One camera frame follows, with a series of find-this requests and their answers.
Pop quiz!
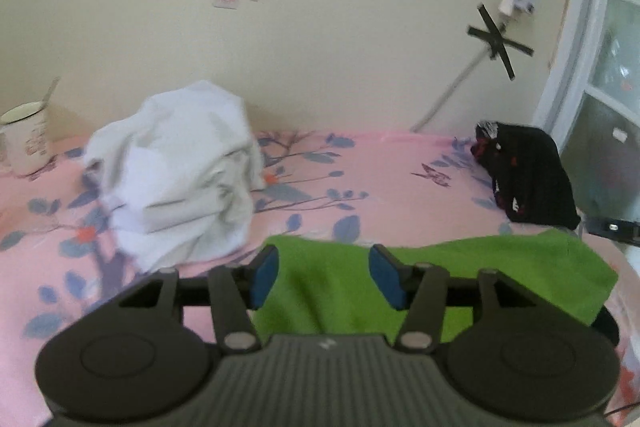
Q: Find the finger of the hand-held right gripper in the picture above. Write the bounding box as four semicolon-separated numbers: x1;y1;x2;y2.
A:
582;215;640;249

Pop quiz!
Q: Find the frosted glass sliding door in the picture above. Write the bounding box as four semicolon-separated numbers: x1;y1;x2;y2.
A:
531;0;640;235

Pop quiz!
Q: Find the white clothes pile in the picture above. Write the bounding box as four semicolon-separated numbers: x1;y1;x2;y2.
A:
82;80;266;273

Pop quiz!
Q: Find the grey power cable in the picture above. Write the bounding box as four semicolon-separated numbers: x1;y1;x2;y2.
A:
409;19;507;133

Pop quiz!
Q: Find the white enamel mug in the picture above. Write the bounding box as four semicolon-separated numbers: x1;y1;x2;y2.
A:
0;102;54;178

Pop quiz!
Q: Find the pink floral bed sheet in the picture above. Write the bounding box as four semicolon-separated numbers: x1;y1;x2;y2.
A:
0;129;640;427

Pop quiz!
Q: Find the black tape cross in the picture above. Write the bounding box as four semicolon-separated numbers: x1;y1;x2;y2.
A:
467;4;535;81

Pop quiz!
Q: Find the green cloth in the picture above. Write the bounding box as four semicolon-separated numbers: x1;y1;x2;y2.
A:
252;228;620;342

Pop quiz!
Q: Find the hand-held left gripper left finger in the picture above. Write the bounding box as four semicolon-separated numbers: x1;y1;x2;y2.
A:
117;244;281;354

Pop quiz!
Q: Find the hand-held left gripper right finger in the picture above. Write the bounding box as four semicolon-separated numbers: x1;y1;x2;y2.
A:
368;244;538;354

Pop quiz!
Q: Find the black cloth with red print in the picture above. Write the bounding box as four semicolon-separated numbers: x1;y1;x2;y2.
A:
470;120;582;230

